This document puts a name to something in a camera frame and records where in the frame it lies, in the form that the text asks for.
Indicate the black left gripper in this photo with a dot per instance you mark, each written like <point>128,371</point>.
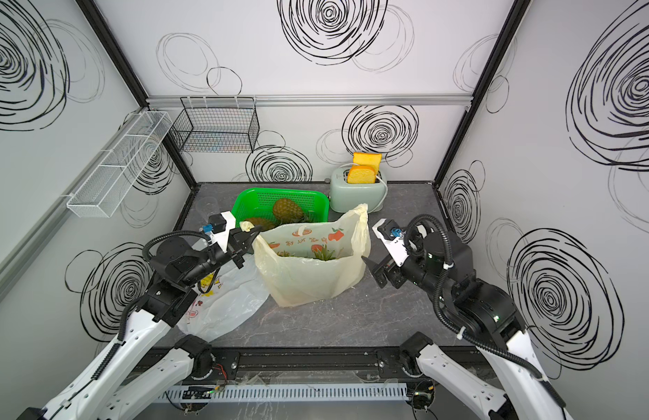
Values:
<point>238,241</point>

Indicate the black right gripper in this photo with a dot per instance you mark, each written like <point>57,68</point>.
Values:
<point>377,269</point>

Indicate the yellow ripe pineapple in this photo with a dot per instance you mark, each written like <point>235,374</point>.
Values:
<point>318,252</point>

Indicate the yellowish fruit print plastic bag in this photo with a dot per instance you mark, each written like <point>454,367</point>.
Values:
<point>296,281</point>

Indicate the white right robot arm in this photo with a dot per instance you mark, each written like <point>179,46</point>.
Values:
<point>433,258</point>

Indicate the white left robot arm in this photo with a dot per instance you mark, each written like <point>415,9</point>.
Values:
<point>100,391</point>

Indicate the green pineapple front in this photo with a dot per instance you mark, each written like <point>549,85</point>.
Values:
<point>263,223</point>

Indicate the green pineapple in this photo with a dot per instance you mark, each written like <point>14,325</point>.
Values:
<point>286,211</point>
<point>263,223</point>

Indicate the white bunny print plastic bag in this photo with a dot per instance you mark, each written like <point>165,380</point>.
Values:
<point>227,301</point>

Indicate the green pineapple middle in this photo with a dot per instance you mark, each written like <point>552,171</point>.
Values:
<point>286,211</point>

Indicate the green plastic basket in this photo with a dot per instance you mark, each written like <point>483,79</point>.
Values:
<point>257,205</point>

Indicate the clear plastic cup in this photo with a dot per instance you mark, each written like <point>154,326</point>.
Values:
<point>206,206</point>

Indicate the mint green toaster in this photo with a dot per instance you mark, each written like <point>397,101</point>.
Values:
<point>345,196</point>

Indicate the front toast slice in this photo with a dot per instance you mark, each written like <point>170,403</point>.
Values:
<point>362,175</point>

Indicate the toast slice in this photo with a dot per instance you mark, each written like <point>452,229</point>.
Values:
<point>371,160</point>
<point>362,175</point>

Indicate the back toast slice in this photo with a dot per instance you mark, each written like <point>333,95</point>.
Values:
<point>371,160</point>

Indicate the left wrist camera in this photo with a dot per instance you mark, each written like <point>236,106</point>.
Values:
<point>218,228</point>

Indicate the black wire wall basket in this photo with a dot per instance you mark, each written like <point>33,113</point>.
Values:
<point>226,124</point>

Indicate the grey slotted cable duct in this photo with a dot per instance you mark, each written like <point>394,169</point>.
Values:
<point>286,393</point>

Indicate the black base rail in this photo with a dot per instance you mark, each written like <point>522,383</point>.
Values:
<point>384,362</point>

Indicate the white mesh wall shelf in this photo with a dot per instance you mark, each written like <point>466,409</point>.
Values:
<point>110,181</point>

